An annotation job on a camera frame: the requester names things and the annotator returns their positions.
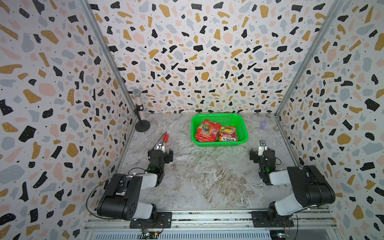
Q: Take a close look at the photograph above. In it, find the orange Fox's fruits candy bag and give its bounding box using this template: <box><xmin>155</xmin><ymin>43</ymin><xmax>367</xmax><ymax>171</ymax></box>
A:
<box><xmin>219</xmin><ymin>126</ymin><xmax>238</xmax><ymax>142</ymax></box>

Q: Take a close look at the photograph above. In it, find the red fruit candy bag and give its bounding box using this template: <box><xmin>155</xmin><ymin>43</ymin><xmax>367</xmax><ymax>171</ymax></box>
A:
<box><xmin>195</xmin><ymin>120</ymin><xmax>222</xmax><ymax>143</ymax></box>

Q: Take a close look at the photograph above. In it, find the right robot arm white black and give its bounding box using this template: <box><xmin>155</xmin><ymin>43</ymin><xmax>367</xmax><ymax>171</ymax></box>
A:
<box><xmin>250</xmin><ymin>147</ymin><xmax>336</xmax><ymax>221</ymax></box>

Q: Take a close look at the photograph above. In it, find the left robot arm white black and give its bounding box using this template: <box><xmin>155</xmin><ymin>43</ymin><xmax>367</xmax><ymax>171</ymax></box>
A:
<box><xmin>97</xmin><ymin>150</ymin><xmax>174</xmax><ymax>222</ymax></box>

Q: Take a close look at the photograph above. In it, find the green plastic basket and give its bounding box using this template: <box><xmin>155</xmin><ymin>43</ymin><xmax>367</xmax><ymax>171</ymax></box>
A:
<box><xmin>191</xmin><ymin>113</ymin><xmax>249</xmax><ymax>147</ymax></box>

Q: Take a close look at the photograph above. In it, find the red cube block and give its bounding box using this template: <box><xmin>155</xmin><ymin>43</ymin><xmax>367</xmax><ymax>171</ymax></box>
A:
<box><xmin>163</xmin><ymin>134</ymin><xmax>169</xmax><ymax>143</ymax></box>

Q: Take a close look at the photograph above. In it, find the glitter microphone on black stand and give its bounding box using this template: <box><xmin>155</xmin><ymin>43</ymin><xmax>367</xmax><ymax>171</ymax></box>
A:
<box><xmin>133</xmin><ymin>89</ymin><xmax>151</xmax><ymax>133</ymax></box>

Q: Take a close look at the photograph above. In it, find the small purple toy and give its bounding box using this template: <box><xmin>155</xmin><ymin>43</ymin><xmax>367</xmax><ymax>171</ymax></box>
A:
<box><xmin>260</xmin><ymin>119</ymin><xmax>269</xmax><ymax>130</ymax></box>

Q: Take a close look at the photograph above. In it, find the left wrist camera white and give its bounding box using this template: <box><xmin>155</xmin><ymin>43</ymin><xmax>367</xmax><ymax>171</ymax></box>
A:
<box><xmin>155</xmin><ymin>141</ymin><xmax>166</xmax><ymax>152</ymax></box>

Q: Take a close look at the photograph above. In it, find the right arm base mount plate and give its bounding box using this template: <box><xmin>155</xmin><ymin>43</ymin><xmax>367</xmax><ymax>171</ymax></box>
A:
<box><xmin>251</xmin><ymin>211</ymin><xmax>294</xmax><ymax>228</ymax></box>

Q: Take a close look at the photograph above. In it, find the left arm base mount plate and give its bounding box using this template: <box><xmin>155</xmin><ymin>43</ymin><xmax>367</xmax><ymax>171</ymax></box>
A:
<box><xmin>130</xmin><ymin>212</ymin><xmax>173</xmax><ymax>229</ymax></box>

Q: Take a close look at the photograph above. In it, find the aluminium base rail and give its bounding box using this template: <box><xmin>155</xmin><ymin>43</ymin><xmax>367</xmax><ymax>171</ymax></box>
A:
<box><xmin>82</xmin><ymin>208</ymin><xmax>340</xmax><ymax>240</ymax></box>

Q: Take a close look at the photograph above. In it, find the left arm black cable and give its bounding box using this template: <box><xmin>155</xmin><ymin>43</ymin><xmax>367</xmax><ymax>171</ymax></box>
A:
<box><xmin>85</xmin><ymin>179</ymin><xmax>112</xmax><ymax>220</ymax></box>

